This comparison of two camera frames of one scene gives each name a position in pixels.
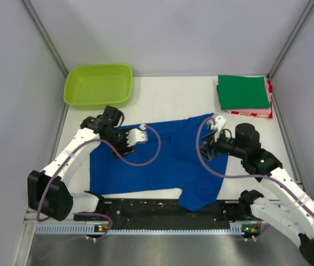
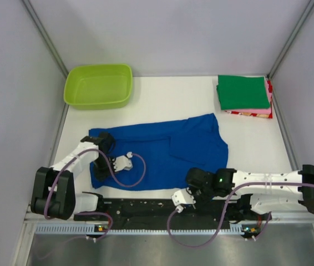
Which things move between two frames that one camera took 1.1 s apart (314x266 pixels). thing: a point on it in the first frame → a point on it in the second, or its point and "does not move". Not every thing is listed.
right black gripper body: (224, 144) → (201, 195)
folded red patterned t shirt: (269, 116) does not move
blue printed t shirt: (168, 159) does not move
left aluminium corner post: (45, 35) does not move
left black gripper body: (118, 139) → (101, 167)
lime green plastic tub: (96, 86) does not move
